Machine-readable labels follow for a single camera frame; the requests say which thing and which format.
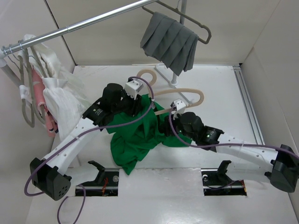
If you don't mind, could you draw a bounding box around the grey pleated cloth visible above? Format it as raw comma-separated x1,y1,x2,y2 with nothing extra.
140,12,199,76

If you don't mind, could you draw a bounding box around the white rack base foot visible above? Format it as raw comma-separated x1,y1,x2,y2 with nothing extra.
154,64,195,104

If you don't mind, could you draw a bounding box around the grey empty hanger outer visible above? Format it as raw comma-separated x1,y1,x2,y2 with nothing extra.
4,46,35,128

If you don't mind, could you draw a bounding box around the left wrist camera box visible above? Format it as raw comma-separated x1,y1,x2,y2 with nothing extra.
124,79,143,100

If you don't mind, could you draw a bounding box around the white rack upright pole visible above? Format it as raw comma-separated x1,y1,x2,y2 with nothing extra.
0,58,21,87

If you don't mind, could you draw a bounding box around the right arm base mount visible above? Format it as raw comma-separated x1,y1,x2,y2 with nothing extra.
201,161,247,196

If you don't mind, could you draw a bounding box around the green t shirt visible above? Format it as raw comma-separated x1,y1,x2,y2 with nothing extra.
107,93,194,175

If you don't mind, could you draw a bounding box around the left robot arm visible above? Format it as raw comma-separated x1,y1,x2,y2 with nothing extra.
29,78,143,201

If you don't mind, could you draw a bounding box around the white garment on rack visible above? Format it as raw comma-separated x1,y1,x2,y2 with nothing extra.
27,43,90,140

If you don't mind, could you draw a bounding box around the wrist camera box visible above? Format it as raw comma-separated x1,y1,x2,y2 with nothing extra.
124,79,143,100
171,99,187,119

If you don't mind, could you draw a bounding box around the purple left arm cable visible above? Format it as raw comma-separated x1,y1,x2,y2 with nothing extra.
24,76,156,224

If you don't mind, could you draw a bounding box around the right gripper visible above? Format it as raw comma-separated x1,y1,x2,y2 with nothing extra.
159,109,197,141

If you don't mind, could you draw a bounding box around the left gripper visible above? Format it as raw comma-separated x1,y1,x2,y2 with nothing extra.
112,89,142,117

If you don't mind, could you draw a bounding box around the chrome clothes rail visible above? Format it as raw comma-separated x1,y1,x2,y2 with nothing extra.
0,0,157,59

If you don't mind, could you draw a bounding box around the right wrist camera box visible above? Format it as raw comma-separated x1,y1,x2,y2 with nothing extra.
171,99,187,119

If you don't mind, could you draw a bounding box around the beige plastic hanger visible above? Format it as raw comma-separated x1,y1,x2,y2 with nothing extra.
136,64,205,116

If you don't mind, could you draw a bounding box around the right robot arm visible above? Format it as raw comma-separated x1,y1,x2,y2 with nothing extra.
159,112,299,193

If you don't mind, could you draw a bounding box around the pink patterned garment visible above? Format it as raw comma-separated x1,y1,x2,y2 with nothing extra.
32,69,58,138

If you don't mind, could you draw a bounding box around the grey empty hanger inner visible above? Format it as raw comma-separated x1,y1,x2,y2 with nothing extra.
18,49,45,128

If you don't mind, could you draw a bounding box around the grey hanger with cloth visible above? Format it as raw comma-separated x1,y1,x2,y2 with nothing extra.
140,1,212,50

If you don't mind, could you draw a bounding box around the grey empty hanger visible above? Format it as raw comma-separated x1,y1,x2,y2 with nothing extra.
18,49,45,128
4,46,35,128

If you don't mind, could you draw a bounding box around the aluminium rail on table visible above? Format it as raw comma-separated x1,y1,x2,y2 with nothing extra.
233,66,264,145

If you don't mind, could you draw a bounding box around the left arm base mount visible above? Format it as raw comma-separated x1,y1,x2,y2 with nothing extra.
81,161,120,197

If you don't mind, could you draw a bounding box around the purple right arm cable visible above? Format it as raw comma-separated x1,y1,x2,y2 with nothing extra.
167,108,299,161

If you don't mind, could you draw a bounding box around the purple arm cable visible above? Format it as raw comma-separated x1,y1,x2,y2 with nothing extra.
24,76,156,224
167,108,299,161

